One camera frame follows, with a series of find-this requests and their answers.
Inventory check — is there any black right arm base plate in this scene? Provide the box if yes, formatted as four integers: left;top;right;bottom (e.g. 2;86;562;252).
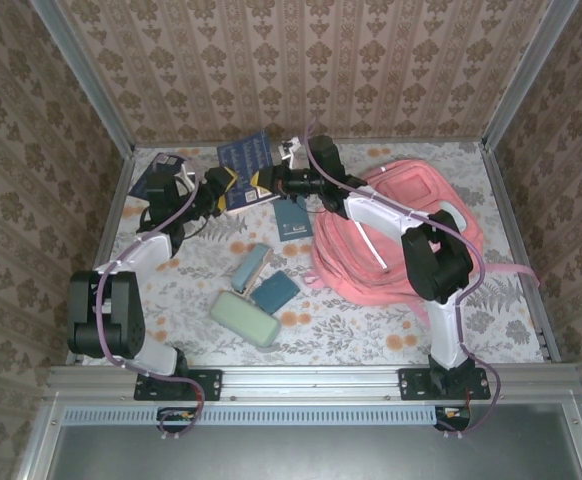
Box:
398;368;492;401

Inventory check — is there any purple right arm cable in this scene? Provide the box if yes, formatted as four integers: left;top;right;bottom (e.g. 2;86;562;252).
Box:
303;117;501;441

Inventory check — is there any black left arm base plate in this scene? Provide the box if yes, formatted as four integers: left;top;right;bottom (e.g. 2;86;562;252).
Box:
134;368;222;401

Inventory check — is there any small blue notebook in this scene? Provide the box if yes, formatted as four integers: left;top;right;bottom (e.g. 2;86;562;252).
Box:
273;198;313;243

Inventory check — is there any pale green pencil case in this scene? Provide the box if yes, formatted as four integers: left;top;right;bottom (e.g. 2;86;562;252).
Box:
209;290;281;347

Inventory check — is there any light blue pencil box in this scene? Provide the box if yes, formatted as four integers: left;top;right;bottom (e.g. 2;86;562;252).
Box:
229;243;272;296

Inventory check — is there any dark blue fabric pouch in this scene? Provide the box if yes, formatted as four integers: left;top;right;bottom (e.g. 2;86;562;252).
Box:
249;270;302;316

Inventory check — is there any aluminium left table edge rail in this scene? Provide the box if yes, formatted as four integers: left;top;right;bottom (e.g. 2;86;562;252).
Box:
65;147;137;366

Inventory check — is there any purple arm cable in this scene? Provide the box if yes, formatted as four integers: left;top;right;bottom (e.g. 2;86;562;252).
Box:
303;117;501;441
98;154;205;444

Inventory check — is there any aluminium right frame post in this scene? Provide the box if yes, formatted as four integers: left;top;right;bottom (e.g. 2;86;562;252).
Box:
481;0;580;151

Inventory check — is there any grey metal panel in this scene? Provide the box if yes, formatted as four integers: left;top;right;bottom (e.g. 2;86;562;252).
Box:
45;424;582;480

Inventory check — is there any aluminium table edge rail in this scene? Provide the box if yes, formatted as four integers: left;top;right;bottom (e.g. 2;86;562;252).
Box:
133;134;487;149
65;147;137;366
479;142;562;364

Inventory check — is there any white slotted cable duct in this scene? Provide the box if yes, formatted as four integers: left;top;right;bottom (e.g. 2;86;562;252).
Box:
63;405;437;426

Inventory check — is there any aluminium frame post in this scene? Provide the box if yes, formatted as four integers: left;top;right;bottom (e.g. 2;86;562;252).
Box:
29;0;137;156
481;0;580;151

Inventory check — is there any black connector box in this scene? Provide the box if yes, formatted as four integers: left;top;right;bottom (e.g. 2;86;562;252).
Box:
434;405;472;432
156;407;200;434

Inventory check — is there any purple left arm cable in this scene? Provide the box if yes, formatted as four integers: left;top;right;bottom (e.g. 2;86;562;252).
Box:
98;154;205;444

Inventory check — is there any pink school backpack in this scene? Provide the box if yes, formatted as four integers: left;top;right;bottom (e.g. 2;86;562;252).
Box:
303;158;542;326

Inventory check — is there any floral patterned table cover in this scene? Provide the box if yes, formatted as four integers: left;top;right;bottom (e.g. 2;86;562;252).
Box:
83;141;547;366

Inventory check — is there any aluminium mounting rail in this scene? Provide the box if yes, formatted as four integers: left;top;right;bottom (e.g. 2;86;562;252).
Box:
45;364;580;401

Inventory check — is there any aluminium left frame post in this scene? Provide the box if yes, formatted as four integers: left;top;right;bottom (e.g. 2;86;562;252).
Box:
29;0;137;156

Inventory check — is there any aluminium right table edge rail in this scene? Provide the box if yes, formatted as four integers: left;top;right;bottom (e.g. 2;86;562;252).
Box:
479;142;562;364

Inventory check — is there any dark blue printed book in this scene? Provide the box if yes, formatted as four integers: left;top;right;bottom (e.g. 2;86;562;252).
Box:
216;130;273;217
128;152;192;200

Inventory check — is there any aluminium rear table edge rail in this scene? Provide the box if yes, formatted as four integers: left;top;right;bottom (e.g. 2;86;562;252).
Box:
133;134;487;149

